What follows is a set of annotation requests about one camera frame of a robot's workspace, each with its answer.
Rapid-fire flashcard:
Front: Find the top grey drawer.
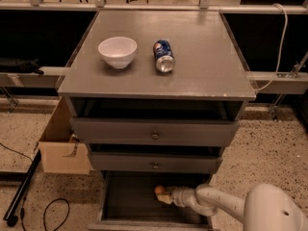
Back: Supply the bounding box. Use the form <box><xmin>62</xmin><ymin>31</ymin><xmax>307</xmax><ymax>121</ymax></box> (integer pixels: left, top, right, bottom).
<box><xmin>71</xmin><ymin>117</ymin><xmax>239</xmax><ymax>147</ymax></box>

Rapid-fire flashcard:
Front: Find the black bar on floor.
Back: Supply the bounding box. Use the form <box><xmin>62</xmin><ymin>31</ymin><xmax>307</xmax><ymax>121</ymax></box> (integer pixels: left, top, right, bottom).
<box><xmin>0</xmin><ymin>151</ymin><xmax>41</xmax><ymax>227</ymax></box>

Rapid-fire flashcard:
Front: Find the grey drawer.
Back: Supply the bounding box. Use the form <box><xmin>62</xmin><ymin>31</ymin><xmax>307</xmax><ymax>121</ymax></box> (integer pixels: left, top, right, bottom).
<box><xmin>89</xmin><ymin>152</ymin><xmax>222</xmax><ymax>174</ymax></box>
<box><xmin>89</xmin><ymin>171</ymin><xmax>213</xmax><ymax>231</ymax></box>
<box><xmin>71</xmin><ymin>117</ymin><xmax>239</xmax><ymax>147</ymax></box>

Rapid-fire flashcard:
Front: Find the white bowl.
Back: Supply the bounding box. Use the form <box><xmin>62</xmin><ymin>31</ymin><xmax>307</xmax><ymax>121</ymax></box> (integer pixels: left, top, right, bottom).
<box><xmin>98</xmin><ymin>37</ymin><xmax>138</xmax><ymax>69</ymax></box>

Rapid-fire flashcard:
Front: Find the orange fruit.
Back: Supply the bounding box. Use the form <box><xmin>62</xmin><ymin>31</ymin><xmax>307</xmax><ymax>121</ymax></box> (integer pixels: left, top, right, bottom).
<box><xmin>154</xmin><ymin>186</ymin><xmax>166</xmax><ymax>194</ymax></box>

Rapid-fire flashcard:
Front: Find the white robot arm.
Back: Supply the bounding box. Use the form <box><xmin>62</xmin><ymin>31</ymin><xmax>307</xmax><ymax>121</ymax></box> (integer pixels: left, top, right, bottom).
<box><xmin>154</xmin><ymin>184</ymin><xmax>308</xmax><ymax>231</ymax></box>

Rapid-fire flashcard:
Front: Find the cardboard box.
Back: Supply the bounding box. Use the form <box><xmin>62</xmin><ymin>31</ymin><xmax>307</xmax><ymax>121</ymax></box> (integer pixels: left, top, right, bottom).
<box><xmin>38</xmin><ymin>98</ymin><xmax>92</xmax><ymax>175</ymax></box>

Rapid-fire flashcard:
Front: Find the metal frame rail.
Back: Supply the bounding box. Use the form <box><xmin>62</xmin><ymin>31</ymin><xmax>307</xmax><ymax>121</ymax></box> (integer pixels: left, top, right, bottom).
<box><xmin>0</xmin><ymin>0</ymin><xmax>308</xmax><ymax>15</ymax></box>

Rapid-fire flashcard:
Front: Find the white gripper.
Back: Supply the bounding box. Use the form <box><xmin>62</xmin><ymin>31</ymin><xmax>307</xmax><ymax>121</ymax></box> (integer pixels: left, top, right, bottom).
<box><xmin>157</xmin><ymin>187</ymin><xmax>195</xmax><ymax>208</ymax></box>

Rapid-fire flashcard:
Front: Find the black object on rail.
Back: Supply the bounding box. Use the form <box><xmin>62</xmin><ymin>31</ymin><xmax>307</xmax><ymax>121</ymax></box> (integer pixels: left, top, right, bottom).
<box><xmin>0</xmin><ymin>58</ymin><xmax>44</xmax><ymax>75</ymax></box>

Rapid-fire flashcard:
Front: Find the middle grey drawer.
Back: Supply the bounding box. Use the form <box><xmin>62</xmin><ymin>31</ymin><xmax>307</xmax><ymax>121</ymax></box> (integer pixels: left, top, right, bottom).
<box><xmin>89</xmin><ymin>152</ymin><xmax>222</xmax><ymax>174</ymax></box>

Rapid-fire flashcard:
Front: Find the white cable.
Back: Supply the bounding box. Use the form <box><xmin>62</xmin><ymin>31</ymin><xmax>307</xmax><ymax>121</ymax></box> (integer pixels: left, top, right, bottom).
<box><xmin>253</xmin><ymin>3</ymin><xmax>289</xmax><ymax>92</ymax></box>

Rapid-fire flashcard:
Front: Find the blue soda can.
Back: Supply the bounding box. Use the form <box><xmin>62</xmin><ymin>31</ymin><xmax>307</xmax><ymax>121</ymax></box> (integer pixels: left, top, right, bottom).
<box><xmin>153</xmin><ymin>39</ymin><xmax>175</xmax><ymax>73</ymax></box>

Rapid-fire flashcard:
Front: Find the grey drawer cabinet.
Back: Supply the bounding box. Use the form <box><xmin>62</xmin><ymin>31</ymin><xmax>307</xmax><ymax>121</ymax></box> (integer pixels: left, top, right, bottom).
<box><xmin>59</xmin><ymin>11</ymin><xmax>255</xmax><ymax>231</ymax></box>

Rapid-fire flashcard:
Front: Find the black floor cable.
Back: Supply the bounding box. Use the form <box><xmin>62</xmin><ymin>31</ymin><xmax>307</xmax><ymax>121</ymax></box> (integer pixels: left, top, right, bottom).
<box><xmin>0</xmin><ymin>141</ymin><xmax>71</xmax><ymax>231</ymax></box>

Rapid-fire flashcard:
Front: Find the bottom grey drawer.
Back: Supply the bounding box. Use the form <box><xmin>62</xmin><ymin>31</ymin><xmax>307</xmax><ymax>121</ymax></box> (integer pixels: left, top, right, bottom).
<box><xmin>89</xmin><ymin>171</ymin><xmax>213</xmax><ymax>231</ymax></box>

